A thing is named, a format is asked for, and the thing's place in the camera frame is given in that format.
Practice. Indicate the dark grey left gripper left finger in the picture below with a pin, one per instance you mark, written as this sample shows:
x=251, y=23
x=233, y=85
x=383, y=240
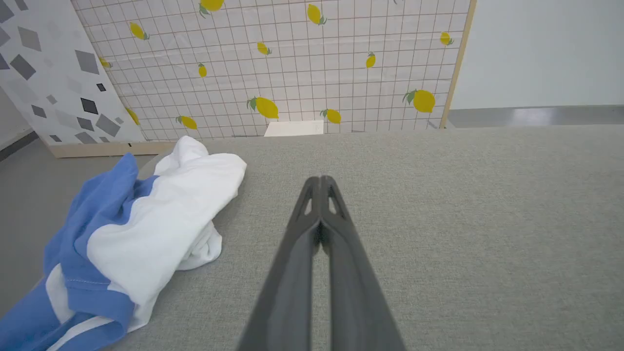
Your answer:
x=287, y=292

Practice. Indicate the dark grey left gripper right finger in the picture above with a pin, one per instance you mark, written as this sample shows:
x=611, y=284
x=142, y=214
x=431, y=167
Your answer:
x=356, y=292

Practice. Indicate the blue and white garment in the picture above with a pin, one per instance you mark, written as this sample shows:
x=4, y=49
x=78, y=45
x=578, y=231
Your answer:
x=146, y=234

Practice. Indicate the grey fabric sofa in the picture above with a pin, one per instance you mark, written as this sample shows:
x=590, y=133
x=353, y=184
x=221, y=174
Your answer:
x=463, y=219

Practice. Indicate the white box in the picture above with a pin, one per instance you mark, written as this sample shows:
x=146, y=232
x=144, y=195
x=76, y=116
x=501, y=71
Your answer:
x=294, y=128

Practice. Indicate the lemon print partition panel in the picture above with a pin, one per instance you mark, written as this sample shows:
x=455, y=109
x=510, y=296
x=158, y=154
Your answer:
x=302, y=73

